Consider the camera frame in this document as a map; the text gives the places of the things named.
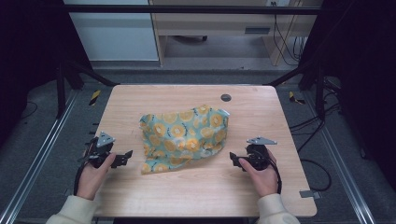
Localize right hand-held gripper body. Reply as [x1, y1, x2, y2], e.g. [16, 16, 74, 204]
[246, 135, 278, 172]

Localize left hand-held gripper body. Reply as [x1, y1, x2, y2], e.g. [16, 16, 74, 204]
[81, 131, 117, 169]

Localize teal cloth with orange print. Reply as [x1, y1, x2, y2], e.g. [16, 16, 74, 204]
[138, 104, 231, 175]

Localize person's right hand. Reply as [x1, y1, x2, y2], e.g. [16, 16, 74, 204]
[238, 148, 280, 198]

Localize person's left hand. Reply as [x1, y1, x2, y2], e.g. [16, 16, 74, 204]
[76, 152, 117, 202]

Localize yellow black striped tape piece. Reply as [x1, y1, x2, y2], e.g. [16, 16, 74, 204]
[288, 91, 306, 105]
[89, 90, 103, 107]

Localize white cabinet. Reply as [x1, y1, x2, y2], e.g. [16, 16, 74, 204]
[63, 0, 161, 63]

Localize black curtain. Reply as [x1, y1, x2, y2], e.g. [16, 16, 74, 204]
[299, 0, 396, 190]
[0, 0, 93, 147]

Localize light wooden desk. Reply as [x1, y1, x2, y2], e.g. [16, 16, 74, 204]
[148, 0, 323, 67]

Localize right hand-held gripper black cable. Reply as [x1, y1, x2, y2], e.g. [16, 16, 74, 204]
[262, 152, 283, 195]

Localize hand-held gripper black cable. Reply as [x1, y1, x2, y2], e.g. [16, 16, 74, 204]
[73, 161, 88, 197]
[262, 152, 283, 195]

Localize left hand-held gripper black cable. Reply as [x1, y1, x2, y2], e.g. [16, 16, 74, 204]
[73, 161, 88, 197]

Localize black floor cables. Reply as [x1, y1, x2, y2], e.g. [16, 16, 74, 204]
[289, 77, 345, 193]

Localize aluminium floor rail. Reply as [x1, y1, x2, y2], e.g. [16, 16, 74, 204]
[0, 89, 79, 224]
[303, 92, 377, 224]

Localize grey metal table bracket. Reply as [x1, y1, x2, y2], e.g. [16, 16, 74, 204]
[299, 189, 322, 201]

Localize black metal frame stand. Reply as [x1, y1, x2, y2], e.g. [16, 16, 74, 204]
[266, 58, 327, 121]
[55, 58, 120, 119]

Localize thin black floor cable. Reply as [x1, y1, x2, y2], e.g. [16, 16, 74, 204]
[20, 100, 39, 120]

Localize black hanging cables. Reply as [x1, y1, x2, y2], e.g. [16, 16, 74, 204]
[270, 0, 310, 67]

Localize black horizontal frame bar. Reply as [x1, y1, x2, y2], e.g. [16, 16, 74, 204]
[61, 4, 325, 16]

